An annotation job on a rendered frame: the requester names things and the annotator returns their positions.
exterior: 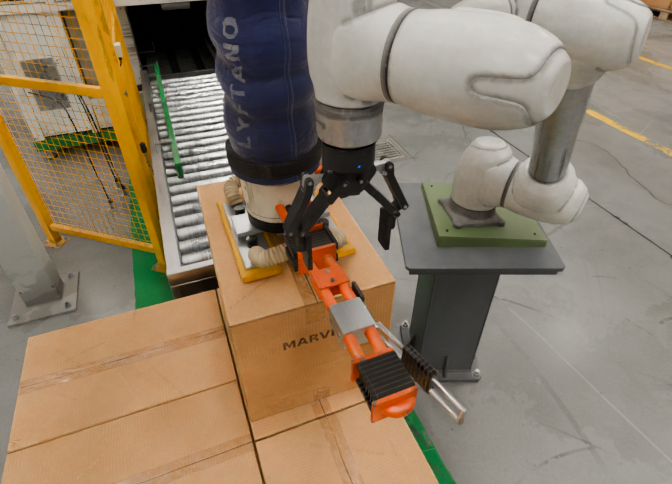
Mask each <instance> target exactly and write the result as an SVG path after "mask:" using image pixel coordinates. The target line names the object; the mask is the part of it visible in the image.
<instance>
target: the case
mask: <svg viewBox="0 0 672 484"><path fill-rule="evenodd" d="M225 183H226V181H222V182H217V183H211V184H206V185H200V186H197V187H196V188H197V193H198V197H199V201H200V206H201V210H202V215H203V219H204V223H205V228H206V232H207V236H208V241H209V245H210V250H211V254H212V258H213V263H214V267H215V272H216V276H217V280H218V285H219V289H220V293H221V297H222V302H223V306H224V310H225V315H226V319H227V323H228V327H229V332H230V336H231V340H232V345H233V349H234V353H235V357H236V362H237V366H238V370H239V375H240V379H241V383H242V387H243V392H244V396H245V400H246V405H247V409H248V413H249V417H250V421H251V422H254V421H257V420H260V419H263V418H266V417H269V416H272V415H275V414H278V413H281V412H284V411H287V410H290V409H293V408H296V407H299V406H302V405H305V404H308V403H311V402H314V401H317V400H320V399H323V398H326V397H329V396H332V395H335V394H338V393H341V392H343V391H346V390H349V389H352V388H355V387H358V385H357V383H356V381H354V382H352V381H351V379H350V375H351V361H352V360H353V359H352V357H351V355H350V353H349V351H348V349H342V347H341V345H340V343H339V341H338V339H337V337H336V335H335V333H334V331H333V329H332V327H331V325H330V323H329V312H328V310H327V308H326V306H325V304H324V302H323V301H322V299H321V300H320V299H319V297H318V295H317V293H316V291H315V289H314V287H313V285H312V283H311V282H312V279H311V277H310V275H309V273H306V274H302V275H300V274H299V268H298V272H295V271H294V269H293V267H292V265H291V263H290V261H289V259H288V260H287V261H284V262H281V264H282V266H283V270H284V271H283V273H281V274H277V275H273V276H270V277H266V278H262V279H259V280H255V281H251V282H247V283H243V281H242V278H241V275H240V272H239V269H238V266H237V263H236V261H235V258H234V255H233V252H232V249H231V246H230V243H229V240H228V237H227V234H226V231H225V228H224V225H223V222H222V219H221V217H220V214H219V211H218V208H217V202H218V201H223V200H227V199H226V196H225V194H224V190H223V189H224V184H225ZM328 208H329V210H330V211H331V213H332V214H333V216H334V217H335V219H336V220H337V221H338V223H339V224H340V226H341V227H342V229H343V230H344V232H345V233H346V235H347V236H348V238H349V239H350V241H351V242H352V244H353V245H354V247H355V248H356V252H355V254H351V255H348V256H344V257H340V258H338V261H336V263H337V265H340V266H341V267H342V269H343V271H344V272H345V274H346V276H347V277H348V279H349V280H350V281H349V282H348V283H349V285H350V287H352V281H356V283H357V285H358V286H359V288H360V289H361V291H362V293H363V294H364V296H365V301H364V302H365V304H366V305H367V307H368V309H369V310H370V312H371V314H372V315H373V317H374V319H375V321H376V322H377V323H378V322H379V321H380V322H381V323H382V324H383V325H384V326H385V327H386V328H387V329H388V330H389V331H390V326H391V318H392V309H393V300H394V291H395V283H396V281H395V279H394V277H393V276H392V275H391V273H390V272H389V270H388V269H387V267H386V266H385V264H384V263H383V261H382V260H381V258H380V257H379V255H378V254H377V252H376V251H375V249H374V248H373V246H372V245H371V244H370V242H369V241H368V239H367V238H366V236H365V235H364V233H363V232H362V230H361V229H360V227H359V226H358V224H357V223H356V221H355V220H354V218H353V217H352V215H351V214H350V213H349V211H348V210H347V208H346V207H345V205H344V204H343V202H342V201H341V199H340V198H339V197H338V198H337V200H336V201H335V202H334V204H332V205H329V207H328Z"/></svg>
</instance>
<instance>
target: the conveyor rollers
mask: <svg viewBox="0 0 672 484"><path fill-rule="evenodd" d="M150 83H151V84H150V85H151V90H152V95H153V97H152V98H153V100H154V102H156V101H161V97H160V93H159V88H158V83H157V80H154V81H150ZM162 84H163V88H164V92H165V97H166V101H167V105H168V109H169V114H170V118H171V122H172V126H173V130H174V135H175V139H176V143H177V147H178V151H179V156H180V160H181V164H182V168H183V172H184V178H181V179H179V178H178V175H177V170H176V166H175V163H174V158H173V154H172V149H171V144H170V143H164V144H162V151H163V156H164V157H163V159H164V160H165V161H164V162H165V165H164V166H165V167H166V175H167V176H168V178H167V179H168V182H167V183H168V184H169V190H170V191H169V193H170V194H171V203H172V204H173V214H174V215H175V217H176V218H175V225H176V227H177V229H179V230H177V234H178V235H177V237H178V238H179V241H185V240H189V239H193V238H198V237H202V236H207V232H206V228H205V224H204V219H203V215H202V213H201V212H202V210H201V206H200V201H199V197H198V193H197V188H196V187H197V186H200V185H206V184H211V183H217V182H222V181H226V180H227V179H229V177H232V176H233V175H234V174H233V173H232V171H231V169H230V165H229V164H228V161H227V155H226V149H225V143H226V140H227V139H228V135H227V132H226V129H225V126H224V120H223V97H224V92H223V90H222V88H221V86H220V84H219V82H218V80H217V78H216V73H212V74H203V75H195V76H187V77H179V78H171V79H162ZM154 106H155V107H154V109H155V111H156V112H155V114H156V117H157V118H156V119H157V125H158V128H159V129H158V131H159V132H160V133H159V134H160V136H159V137H160V138H161V139H160V140H161V141H162V140H168V139H169V135H168V130H167V126H166V121H165V116H164V111H163V107H162V103H160V104H154ZM196 213H197V214H196ZM191 214H192V215H191ZM177 217H178V218H177ZM200 224H202V225H200ZM195 225H198V226H195ZM190 226H193V227H190ZM186 227H188V228H186ZM181 228H184V229H181ZM179 246H180V248H179V250H181V253H182V255H183V254H187V253H192V252H196V251H200V250H205V249H209V248H210V245H209V241H208V236H207V237H202V238H198V239H194V240H189V241H185V242H180V243H179ZM211 259H213V258H212V254H211V250H207V251H203V252H199V253H194V254H190V255H186V256H182V264H183V266H186V265H190V264H194V263H198V262H203V261H207V260H211Z"/></svg>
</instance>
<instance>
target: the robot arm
mask: <svg viewBox="0 0 672 484"><path fill-rule="evenodd" d="M652 20H653V14H652V11H651V10H650V9H649V7H648V5H647V4H645V3H644V2H642V1H641V0H462V1H460V2H459V3H457V4H456V5H454V6H453V7H452V8H451V9H433V10H430V9H418V8H414V7H410V6H407V5H405V4H403V3H400V2H397V0H309V4H308V15H307V58H308V66H309V74H310V77H311V80H312V82H313V86H314V92H315V99H314V104H315V114H316V133H317V135H318V137H319V138H320V139H321V144H322V170H321V172H320V174H311V175H309V173H308V172H306V171H305V172H302V173H301V177H300V187H299V189H298V191H297V193H296V196H295V198H294V200H293V202H292V205H291V207H290V209H289V211H288V213H287V216H286V218H285V220H284V222H283V225H282V227H283V229H284V231H285V233H286V235H287V237H293V236H295V237H296V246H297V248H298V250H299V252H302V256H303V261H304V263H305V265H306V267H307V269H308V271H310V270H313V261H312V239H311V235H310V233H309V231H310V230H311V228H312V227H313V226H314V224H315V223H316V222H317V221H318V219H319V218H320V217H321V215H322V214H323V213H324V212H325V210H326V209H327V208H328V207H329V205H332V204H334V202H335V201H336V200H337V198H338V197H339V198H340V199H342V198H346V197H348V196H356V195H360V193H361V192H362V191H363V190H365V191H366V192H367V193H368V194H369V195H370V196H372V197H373V198H374V199H375V200H376V201H377V202H379V203H380V204H381V205H382V206H383V207H381V208H380V216H379V229H378V241H379V243H380V244H381V246H382V247H383V248H384V250H389V246H390V236H391V229H394V227H395V221H396V218H398V217H399V216H400V212H399V210H401V209H403V210H406V209H407V208H408V206H409V205H408V203H407V201H406V199H405V196H404V194H403V192H402V190H401V188H400V186H399V184H398V182H397V180H396V177H395V175H394V164H393V163H392V162H391V161H390V160H389V159H388V158H387V157H386V156H382V157H381V158H380V161H377V162H375V151H376V141H377V140H378V139H379V138H380V136H381V134H382V123H383V108H384V104H385V102H390V103H395V104H399V105H402V106H405V107H408V108H410V109H412V110H414V111H416V112H418V113H421V114H424V115H427V116H430V117H433V118H436V119H440V120H444V121H448V122H451V123H455V124H460V125H464V126H469V127H474V128H479V129H485V130H517V129H523V128H528V127H532V126H534V125H536V127H535V133H534V139H533V144H532V150H531V155H530V157H529V158H528V159H526V160H525V161H524V162H521V161H519V160H518V159H516V158H515V157H513V156H512V150H511V148H510V147H509V145H508V144H507V143H505V142H504V141H503V140H501V139H499V138H497V137H491V136H483V137H478V138H476V139H475V140H474V141H473V142H472V143H471V144H470V145H469V146H468V147H467V148H466V150H465V151H464V152H463V154H462V155H461V157H460V159H459V162H458V165H457V168H456V171H455V175H454V179H453V185H452V192H451V196H450V197H440V198H438V204H440V205H441V206H442V207H443V209H444V210H445V212H446V213H447V215H448V217H449V218H450V220H451V221H452V225H453V227H454V228H456V229H463V228H468V227H487V226H497V227H503V226H504V225H505V220H503V219H502V218H501V217H500V216H499V215H498V214H497V212H496V211H495V209H496V207H503V208H505V209H508V210H510V211H512V212H514V213H517V214H519V215H522V216H525V217H528V218H531V219H534V220H537V221H540V222H544V223H549V224H568V223H570V222H573V221H576V220H577V219H578V217H579V215H580V214H581V212H582V210H583V208H584V206H585V204H586V202H587V200H588V198H589V193H588V189H587V187H586V185H585V184H584V183H583V181H582V180H580V179H578V178H577V177H576V174H575V170H574V167H573V166H572V164H571V163H570V160H571V156H572V153H573V150H574V147H575V143H576V140H577V137H578V134H579V131H580V127H581V125H582V123H583V120H584V117H585V113H586V110H587V107H588V104H589V101H590V97H591V94H592V91H593V88H594V85H595V82H596V81H598V80H599V79H600V78H602V77H603V75H604V74H605V73H606V72H607V71H616V70H619V69H622V68H624V67H627V66H629V65H630V64H631V63H632V62H634V61H635V60H636V59H637V58H638V57H639V56H640V54H641V52H642V50H643V47H644V45H645V42H646V40H647V37H648V34H649V31H650V28H651V24H652ZM376 171H378V172H379V173H380V174H381V175H383V177H384V179H385V181H386V183H387V185H388V187H389V189H390V191H391V193H392V195H393V197H394V199H395V200H394V201H392V202H390V201H389V200H388V199H387V198H386V197H385V196H384V195H383V194H382V193H381V192H380V191H379V190H378V189H377V188H376V187H375V186H374V185H373V184H372V183H370V181H371V179H372V178H373V177H374V175H375V174H376ZM319 183H323V185H322V186H321V187H320V189H319V193H318V195H317V196H316V197H315V198H314V200H313V201H312V202H311V204H310V205H309V206H308V204H309V202H310V200H311V198H312V195H313V191H316V189H317V185H318V184H319ZM328 191H330V192H331V194H330V195H329V193H328ZM307 206H308V208H307ZM306 208H307V209H306Z"/></svg>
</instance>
